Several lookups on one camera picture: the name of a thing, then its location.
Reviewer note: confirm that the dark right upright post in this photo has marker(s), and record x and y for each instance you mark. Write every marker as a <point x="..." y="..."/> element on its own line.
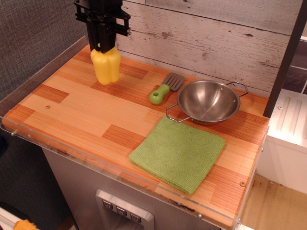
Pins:
<point x="287" y="59"/>

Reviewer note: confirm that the green handled grey spatula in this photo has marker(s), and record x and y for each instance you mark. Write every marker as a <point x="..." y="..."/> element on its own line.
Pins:
<point x="172" y="82"/>

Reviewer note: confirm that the stainless steel bowl with handles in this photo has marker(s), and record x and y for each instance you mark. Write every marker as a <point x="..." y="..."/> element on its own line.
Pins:
<point x="209" y="102"/>

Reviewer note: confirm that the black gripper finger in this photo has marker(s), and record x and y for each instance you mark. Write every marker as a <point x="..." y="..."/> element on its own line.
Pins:
<point x="92" y="35"/>
<point x="106" y="36"/>

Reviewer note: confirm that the clear acrylic front guard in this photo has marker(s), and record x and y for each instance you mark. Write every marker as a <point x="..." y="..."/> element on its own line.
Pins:
<point x="219" y="198"/>

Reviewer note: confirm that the green knitted cloth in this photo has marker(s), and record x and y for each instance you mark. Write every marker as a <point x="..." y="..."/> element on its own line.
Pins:
<point x="178" y="154"/>

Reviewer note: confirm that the silver dispenser button panel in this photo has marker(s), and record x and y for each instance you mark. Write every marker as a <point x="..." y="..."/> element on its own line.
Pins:
<point x="118" y="214"/>

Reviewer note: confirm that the yellow toy bell pepper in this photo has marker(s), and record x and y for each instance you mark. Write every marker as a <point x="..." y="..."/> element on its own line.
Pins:
<point x="106" y="65"/>

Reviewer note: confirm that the grey toy fridge cabinet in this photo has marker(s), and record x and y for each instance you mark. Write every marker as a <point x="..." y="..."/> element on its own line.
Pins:
<point x="78" y="183"/>

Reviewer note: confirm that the yellow orange object bottom left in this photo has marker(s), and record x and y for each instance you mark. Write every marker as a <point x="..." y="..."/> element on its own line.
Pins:
<point x="24" y="225"/>

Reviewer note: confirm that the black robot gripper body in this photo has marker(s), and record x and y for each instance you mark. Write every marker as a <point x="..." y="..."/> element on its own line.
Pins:
<point x="108" y="12"/>

